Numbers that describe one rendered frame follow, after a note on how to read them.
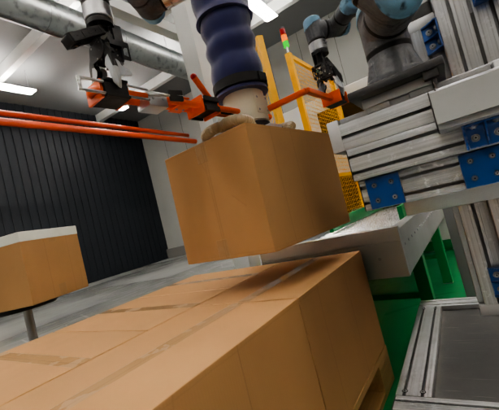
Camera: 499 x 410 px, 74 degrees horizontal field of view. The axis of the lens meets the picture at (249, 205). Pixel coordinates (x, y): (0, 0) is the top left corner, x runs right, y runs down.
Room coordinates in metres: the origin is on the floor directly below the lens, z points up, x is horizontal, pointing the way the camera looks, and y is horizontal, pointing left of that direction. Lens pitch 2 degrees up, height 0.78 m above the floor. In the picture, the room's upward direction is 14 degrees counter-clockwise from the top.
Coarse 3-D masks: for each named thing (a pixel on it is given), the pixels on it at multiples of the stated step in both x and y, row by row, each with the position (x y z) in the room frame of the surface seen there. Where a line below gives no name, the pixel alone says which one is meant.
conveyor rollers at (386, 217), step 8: (384, 208) 3.51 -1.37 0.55; (392, 208) 3.22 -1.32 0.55; (368, 216) 2.99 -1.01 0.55; (376, 216) 2.78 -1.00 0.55; (384, 216) 2.58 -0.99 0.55; (392, 216) 2.46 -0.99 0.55; (352, 224) 2.71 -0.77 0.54; (360, 224) 2.50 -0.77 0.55; (368, 224) 2.38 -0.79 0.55; (376, 224) 2.26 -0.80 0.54; (384, 224) 2.14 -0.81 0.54; (392, 224) 2.03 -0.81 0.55; (336, 232) 2.33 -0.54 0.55; (344, 232) 2.21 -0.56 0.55; (352, 232) 2.09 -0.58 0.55
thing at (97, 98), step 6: (96, 84) 0.84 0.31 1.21; (102, 90) 0.83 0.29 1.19; (96, 96) 0.85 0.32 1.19; (102, 96) 0.83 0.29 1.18; (90, 102) 0.87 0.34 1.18; (96, 102) 0.86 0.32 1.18; (102, 102) 0.87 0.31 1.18; (108, 102) 0.87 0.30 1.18; (114, 102) 0.88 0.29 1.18; (120, 102) 0.89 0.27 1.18; (126, 102) 0.90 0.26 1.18; (108, 108) 0.91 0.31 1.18; (114, 108) 0.92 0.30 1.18; (120, 108) 0.93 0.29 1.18
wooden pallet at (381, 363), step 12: (384, 348) 1.39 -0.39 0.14; (384, 360) 1.36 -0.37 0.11; (372, 372) 1.23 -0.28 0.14; (384, 372) 1.33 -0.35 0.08; (372, 384) 1.32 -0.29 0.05; (384, 384) 1.31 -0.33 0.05; (360, 396) 1.11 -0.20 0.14; (372, 396) 1.29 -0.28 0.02; (384, 396) 1.28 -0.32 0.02; (360, 408) 1.24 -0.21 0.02; (372, 408) 1.22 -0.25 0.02
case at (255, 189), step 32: (256, 128) 1.03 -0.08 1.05; (288, 128) 1.19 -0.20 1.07; (192, 160) 1.15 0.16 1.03; (224, 160) 1.06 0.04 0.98; (256, 160) 1.00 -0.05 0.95; (288, 160) 1.14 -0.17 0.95; (320, 160) 1.34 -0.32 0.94; (192, 192) 1.17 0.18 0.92; (224, 192) 1.08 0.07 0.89; (256, 192) 1.00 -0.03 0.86; (288, 192) 1.11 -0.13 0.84; (320, 192) 1.29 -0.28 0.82; (192, 224) 1.19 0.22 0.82; (224, 224) 1.10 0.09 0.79; (256, 224) 1.02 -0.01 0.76; (288, 224) 1.07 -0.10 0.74; (320, 224) 1.24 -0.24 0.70; (192, 256) 1.22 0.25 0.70; (224, 256) 1.12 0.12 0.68
